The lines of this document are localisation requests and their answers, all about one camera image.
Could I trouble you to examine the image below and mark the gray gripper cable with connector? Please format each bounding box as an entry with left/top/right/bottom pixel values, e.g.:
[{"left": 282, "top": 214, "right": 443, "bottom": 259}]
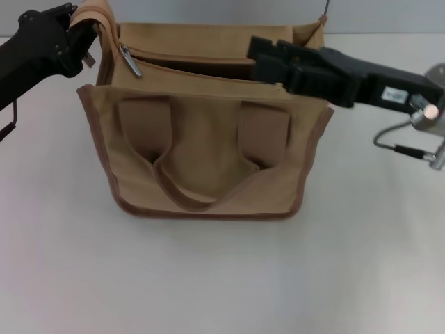
[{"left": 373, "top": 94, "right": 445, "bottom": 163}]

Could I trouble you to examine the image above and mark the silver metal zipper pull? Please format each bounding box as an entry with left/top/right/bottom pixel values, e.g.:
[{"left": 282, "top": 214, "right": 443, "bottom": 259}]
[{"left": 119, "top": 44, "right": 144, "bottom": 78}]

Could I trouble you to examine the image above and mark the khaki canvas food bag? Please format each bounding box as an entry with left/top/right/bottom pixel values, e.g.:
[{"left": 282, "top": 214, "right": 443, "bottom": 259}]
[{"left": 69, "top": 0, "right": 335, "bottom": 223}]

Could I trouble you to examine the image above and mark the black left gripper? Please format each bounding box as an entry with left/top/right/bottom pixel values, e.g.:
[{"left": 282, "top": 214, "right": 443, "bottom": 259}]
[{"left": 0, "top": 2, "right": 104, "bottom": 113}]

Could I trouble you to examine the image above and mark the dark left gripper cable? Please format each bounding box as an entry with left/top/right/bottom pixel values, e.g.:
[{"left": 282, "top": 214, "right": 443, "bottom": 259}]
[{"left": 0, "top": 99, "right": 17, "bottom": 142}]

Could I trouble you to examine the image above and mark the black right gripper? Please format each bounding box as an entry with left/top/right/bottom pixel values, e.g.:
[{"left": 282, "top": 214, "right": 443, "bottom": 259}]
[{"left": 250, "top": 47, "right": 444, "bottom": 114}]

